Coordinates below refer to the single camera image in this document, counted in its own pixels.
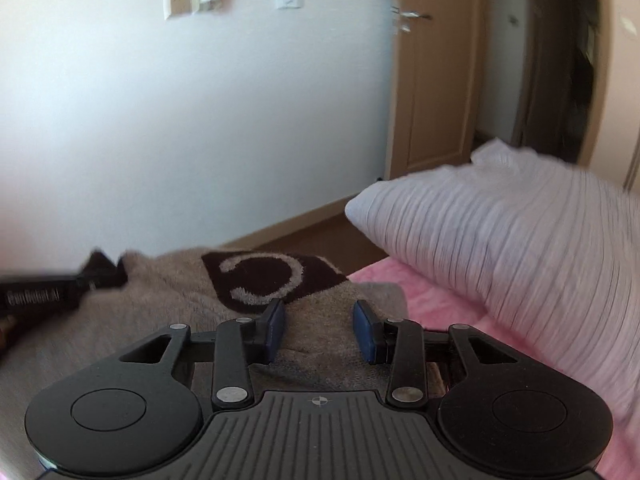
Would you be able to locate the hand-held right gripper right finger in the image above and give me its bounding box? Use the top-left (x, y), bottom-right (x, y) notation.
top-left (353, 300), bottom-right (522, 411)

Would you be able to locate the beige wall switch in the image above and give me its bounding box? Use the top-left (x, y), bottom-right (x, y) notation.
top-left (163, 0), bottom-right (197, 20)

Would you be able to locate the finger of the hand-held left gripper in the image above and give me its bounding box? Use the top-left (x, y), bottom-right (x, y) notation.
top-left (75, 249), bottom-right (129, 294)

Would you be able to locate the metal door handle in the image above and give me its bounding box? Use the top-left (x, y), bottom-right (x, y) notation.
top-left (391, 6), bottom-right (434, 34)

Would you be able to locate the wooden door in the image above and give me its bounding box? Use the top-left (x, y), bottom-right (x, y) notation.
top-left (389, 0), bottom-right (482, 177)

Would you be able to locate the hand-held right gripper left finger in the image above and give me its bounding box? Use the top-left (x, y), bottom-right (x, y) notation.
top-left (119, 299), bottom-right (288, 411)

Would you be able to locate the striped white duvet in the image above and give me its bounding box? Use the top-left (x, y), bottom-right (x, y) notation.
top-left (345, 138), bottom-right (640, 423)

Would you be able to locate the pink rose bedsheet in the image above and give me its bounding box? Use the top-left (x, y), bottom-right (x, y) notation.
top-left (347, 255), bottom-right (640, 480)

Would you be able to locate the beige towel with brown patch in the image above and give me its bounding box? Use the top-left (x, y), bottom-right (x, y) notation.
top-left (0, 249), bottom-right (407, 397)

